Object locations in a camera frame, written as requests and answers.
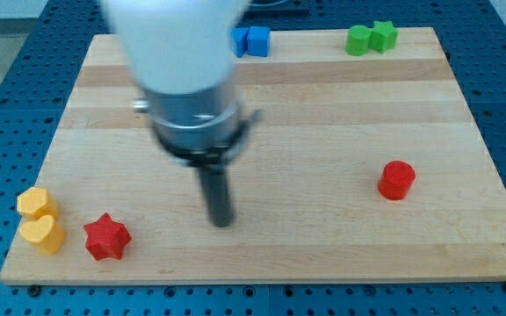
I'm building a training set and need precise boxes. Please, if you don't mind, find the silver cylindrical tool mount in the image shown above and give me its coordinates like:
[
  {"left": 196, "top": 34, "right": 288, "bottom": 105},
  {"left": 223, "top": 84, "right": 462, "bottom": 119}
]
[{"left": 141, "top": 77, "right": 262, "bottom": 168}]

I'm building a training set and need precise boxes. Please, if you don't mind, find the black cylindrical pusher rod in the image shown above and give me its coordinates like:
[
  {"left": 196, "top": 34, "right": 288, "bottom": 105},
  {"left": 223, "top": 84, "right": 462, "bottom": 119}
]
[{"left": 198, "top": 168, "right": 235, "bottom": 227}]

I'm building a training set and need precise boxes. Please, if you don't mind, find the blue block behind arm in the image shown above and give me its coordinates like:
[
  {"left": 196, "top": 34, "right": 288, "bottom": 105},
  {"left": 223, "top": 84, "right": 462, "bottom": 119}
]
[{"left": 230, "top": 27, "right": 249, "bottom": 58}]

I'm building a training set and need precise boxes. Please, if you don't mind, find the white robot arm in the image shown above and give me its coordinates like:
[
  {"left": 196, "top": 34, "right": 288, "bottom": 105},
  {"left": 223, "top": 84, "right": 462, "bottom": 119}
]
[{"left": 100, "top": 0, "right": 261, "bottom": 227}]

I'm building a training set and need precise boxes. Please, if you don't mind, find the red star block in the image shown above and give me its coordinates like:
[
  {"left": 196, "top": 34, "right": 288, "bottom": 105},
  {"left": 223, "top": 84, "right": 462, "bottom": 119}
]
[{"left": 83, "top": 212, "right": 132, "bottom": 261}]

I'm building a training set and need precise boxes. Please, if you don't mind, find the green star block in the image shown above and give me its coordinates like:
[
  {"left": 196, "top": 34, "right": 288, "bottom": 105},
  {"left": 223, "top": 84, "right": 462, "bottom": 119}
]
[{"left": 369, "top": 21, "right": 399, "bottom": 54}]

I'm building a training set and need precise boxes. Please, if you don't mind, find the wooden board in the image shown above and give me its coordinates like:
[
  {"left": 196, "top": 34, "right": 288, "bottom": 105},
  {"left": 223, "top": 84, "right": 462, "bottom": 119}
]
[{"left": 0, "top": 27, "right": 506, "bottom": 286}]

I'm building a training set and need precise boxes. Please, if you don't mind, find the blue cube block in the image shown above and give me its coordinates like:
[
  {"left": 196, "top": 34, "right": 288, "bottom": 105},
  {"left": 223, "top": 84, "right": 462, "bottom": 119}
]
[{"left": 247, "top": 26, "right": 271, "bottom": 57}]

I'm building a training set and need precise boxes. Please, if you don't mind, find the green cylinder block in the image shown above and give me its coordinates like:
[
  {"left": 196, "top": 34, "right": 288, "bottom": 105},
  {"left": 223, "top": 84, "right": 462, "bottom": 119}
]
[{"left": 345, "top": 25, "right": 371, "bottom": 56}]

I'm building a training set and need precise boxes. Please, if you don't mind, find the yellow heart block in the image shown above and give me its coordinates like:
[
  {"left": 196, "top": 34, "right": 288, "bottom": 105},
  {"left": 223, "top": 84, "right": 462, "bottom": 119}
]
[{"left": 19, "top": 215, "right": 66, "bottom": 255}]

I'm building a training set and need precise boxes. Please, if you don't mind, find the yellow hexagon block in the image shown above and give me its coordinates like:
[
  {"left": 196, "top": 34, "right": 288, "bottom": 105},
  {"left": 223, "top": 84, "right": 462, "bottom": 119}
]
[{"left": 16, "top": 187, "right": 59, "bottom": 220}]

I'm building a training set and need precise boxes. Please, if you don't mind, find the red cylinder block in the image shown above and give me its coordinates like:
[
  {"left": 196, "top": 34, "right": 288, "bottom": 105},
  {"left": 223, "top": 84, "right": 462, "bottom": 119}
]
[{"left": 377, "top": 161, "right": 416, "bottom": 200}]

